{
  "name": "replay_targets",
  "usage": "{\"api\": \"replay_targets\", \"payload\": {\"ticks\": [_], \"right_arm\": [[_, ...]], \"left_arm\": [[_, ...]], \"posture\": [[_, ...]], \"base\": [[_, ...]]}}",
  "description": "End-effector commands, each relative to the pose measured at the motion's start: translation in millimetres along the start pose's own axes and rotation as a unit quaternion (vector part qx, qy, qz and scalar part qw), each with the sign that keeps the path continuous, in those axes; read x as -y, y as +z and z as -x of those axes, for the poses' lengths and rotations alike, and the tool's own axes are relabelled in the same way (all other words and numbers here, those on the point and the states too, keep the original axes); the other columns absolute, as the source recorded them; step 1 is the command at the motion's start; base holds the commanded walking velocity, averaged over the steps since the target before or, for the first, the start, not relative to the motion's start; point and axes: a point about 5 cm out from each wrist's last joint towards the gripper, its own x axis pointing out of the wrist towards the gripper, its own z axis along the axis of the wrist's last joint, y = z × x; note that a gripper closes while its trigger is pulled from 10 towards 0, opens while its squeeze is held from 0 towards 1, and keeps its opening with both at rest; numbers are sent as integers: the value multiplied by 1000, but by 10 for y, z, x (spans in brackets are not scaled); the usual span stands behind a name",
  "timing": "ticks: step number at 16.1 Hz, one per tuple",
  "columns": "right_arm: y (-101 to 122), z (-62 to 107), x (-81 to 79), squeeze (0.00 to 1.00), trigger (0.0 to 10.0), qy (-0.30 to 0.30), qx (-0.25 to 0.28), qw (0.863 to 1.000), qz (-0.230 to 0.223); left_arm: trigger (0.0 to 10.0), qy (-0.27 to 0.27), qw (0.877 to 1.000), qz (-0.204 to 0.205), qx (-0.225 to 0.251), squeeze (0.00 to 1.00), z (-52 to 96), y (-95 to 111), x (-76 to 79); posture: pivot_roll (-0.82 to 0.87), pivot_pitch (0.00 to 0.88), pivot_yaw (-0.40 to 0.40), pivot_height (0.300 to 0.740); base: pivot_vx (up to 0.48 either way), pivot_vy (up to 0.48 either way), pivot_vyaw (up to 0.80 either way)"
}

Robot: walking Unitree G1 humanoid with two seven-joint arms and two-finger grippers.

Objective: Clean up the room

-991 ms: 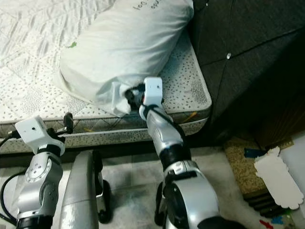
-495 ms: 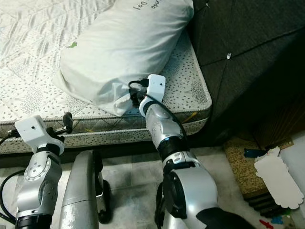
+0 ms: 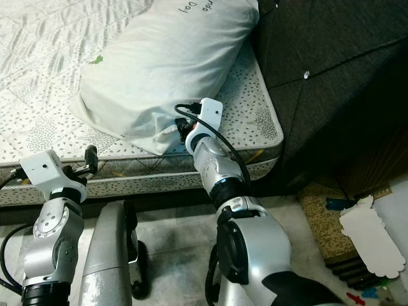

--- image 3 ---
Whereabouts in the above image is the black tufted headboard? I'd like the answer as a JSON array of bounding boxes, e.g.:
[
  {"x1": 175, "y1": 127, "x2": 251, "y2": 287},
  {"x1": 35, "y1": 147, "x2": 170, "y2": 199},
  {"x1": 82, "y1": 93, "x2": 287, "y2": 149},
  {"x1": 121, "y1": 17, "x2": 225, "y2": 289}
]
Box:
[{"x1": 249, "y1": 0, "x2": 408, "y2": 195}]

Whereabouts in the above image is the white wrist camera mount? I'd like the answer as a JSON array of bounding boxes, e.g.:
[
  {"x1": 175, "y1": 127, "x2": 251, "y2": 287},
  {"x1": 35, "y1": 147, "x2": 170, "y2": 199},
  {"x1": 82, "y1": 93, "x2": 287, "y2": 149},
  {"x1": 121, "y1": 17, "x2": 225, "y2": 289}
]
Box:
[
  {"x1": 194, "y1": 98, "x2": 224, "y2": 135},
  {"x1": 19, "y1": 150, "x2": 72, "y2": 191}
]

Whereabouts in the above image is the white pillow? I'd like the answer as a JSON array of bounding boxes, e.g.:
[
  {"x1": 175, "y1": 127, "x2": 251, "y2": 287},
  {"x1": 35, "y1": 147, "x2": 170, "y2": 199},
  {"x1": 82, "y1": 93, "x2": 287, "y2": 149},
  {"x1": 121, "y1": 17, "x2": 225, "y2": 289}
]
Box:
[{"x1": 69, "y1": 0, "x2": 259, "y2": 156}]

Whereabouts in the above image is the white scalloped card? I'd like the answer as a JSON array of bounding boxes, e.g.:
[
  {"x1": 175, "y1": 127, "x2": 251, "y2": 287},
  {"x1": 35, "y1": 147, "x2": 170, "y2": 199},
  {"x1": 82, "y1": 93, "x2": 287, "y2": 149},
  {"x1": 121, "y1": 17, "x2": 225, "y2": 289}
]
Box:
[{"x1": 338, "y1": 194, "x2": 407, "y2": 279}]

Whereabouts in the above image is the white quilted mattress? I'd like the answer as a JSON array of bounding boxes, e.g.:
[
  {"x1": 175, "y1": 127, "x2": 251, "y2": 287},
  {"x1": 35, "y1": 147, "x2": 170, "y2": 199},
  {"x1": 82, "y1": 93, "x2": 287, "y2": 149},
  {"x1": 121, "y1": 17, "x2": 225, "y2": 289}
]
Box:
[{"x1": 0, "y1": 0, "x2": 284, "y2": 206}]

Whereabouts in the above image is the small dark blue object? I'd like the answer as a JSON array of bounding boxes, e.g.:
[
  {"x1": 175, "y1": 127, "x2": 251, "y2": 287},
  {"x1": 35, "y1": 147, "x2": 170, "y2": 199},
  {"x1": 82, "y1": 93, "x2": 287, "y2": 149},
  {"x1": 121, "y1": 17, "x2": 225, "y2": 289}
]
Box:
[{"x1": 325, "y1": 198, "x2": 354, "y2": 211}]

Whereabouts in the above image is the brown speckled floor mat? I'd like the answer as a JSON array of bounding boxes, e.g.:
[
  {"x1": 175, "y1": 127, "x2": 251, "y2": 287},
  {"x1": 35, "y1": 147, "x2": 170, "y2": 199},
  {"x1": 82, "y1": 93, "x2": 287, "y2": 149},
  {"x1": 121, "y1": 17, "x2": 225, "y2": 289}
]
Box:
[{"x1": 298, "y1": 182, "x2": 393, "y2": 265}]

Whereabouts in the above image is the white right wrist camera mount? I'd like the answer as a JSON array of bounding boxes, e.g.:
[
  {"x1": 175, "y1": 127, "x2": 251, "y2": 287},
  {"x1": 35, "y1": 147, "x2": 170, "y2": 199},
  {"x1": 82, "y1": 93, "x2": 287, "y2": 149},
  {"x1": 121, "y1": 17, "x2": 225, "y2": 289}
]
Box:
[{"x1": 194, "y1": 98, "x2": 224, "y2": 135}]

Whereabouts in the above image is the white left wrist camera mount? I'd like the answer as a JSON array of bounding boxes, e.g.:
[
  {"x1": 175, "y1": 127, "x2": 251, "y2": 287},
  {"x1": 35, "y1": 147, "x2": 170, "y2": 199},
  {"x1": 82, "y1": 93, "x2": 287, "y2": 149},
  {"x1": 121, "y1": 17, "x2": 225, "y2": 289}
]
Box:
[{"x1": 19, "y1": 150, "x2": 72, "y2": 191}]

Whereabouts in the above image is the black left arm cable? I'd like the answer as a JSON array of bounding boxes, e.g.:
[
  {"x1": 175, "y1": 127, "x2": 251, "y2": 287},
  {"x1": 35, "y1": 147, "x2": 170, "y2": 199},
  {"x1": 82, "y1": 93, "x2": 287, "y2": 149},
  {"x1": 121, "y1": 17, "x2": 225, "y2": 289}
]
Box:
[
  {"x1": 0, "y1": 220, "x2": 36, "y2": 297},
  {"x1": 0, "y1": 167, "x2": 26, "y2": 191}
]

